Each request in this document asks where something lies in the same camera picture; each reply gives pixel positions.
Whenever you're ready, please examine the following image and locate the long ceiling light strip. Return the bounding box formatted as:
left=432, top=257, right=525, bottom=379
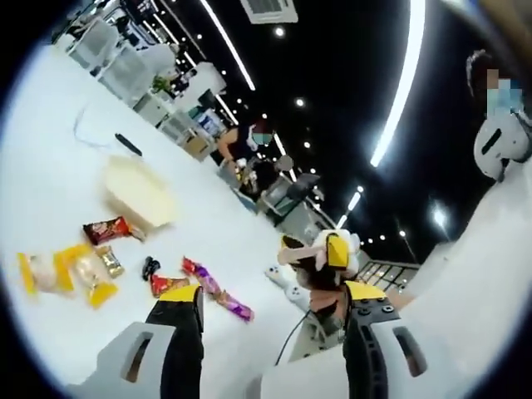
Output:
left=369, top=0, right=427, bottom=167
left=199, top=0, right=257, bottom=91

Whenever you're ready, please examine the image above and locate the white mesh chair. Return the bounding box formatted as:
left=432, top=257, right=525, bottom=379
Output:
left=101, top=52, right=145, bottom=101
left=66, top=29, right=110, bottom=70

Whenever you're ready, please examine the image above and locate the person's right hand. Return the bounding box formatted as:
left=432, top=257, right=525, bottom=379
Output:
left=302, top=268, right=349, bottom=336

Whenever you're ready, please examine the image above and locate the red snack food packet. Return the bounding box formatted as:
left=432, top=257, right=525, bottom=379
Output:
left=149, top=273, right=190, bottom=298

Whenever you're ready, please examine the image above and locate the white game controller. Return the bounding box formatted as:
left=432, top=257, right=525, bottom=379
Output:
left=264, top=264, right=313, bottom=311

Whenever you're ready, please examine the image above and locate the dark red snack food bar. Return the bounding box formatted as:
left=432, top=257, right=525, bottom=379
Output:
left=82, top=216, right=146, bottom=246

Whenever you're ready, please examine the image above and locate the gold candy food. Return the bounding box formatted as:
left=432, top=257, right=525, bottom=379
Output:
left=95, top=245, right=126, bottom=278

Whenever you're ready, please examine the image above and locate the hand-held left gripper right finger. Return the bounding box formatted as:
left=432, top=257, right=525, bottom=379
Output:
left=341, top=280, right=431, bottom=399

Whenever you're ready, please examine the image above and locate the white cable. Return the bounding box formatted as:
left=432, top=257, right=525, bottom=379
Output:
left=71, top=106, right=111, bottom=149

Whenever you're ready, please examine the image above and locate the beige hexagonal container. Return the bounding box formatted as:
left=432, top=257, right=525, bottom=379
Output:
left=101, top=154, right=178, bottom=229

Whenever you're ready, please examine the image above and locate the ceiling air vent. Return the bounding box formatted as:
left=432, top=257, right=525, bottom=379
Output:
left=244, top=0, right=300, bottom=24

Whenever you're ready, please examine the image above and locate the black bar-shaped device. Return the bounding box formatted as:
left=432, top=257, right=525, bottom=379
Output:
left=114, top=131, right=143, bottom=158

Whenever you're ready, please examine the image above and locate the person's white shirt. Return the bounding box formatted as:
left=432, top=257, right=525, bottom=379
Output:
left=286, top=160, right=532, bottom=399

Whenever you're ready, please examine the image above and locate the cardboard box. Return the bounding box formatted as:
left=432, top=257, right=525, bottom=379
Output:
left=185, top=136, right=209, bottom=162

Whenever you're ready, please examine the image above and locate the yellow snack food packet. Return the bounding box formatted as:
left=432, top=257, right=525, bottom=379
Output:
left=16, top=249, right=63, bottom=298
left=57, top=244, right=120, bottom=311

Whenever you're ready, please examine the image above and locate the person's head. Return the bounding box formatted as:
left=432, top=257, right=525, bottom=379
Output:
left=465, top=48, right=500, bottom=117

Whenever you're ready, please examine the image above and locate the small red candy food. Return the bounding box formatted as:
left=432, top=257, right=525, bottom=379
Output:
left=180, top=256, right=201, bottom=278

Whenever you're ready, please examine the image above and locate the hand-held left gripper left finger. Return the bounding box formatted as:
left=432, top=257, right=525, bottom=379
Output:
left=66, top=283, right=205, bottom=399

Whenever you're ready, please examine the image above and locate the white chest-worn device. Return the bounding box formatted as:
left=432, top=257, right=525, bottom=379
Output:
left=473, top=110, right=532, bottom=180

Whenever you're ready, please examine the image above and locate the black cable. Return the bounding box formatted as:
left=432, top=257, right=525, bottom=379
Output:
left=276, top=309, right=313, bottom=367

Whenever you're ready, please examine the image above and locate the black clip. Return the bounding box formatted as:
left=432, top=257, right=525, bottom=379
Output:
left=143, top=256, right=161, bottom=282

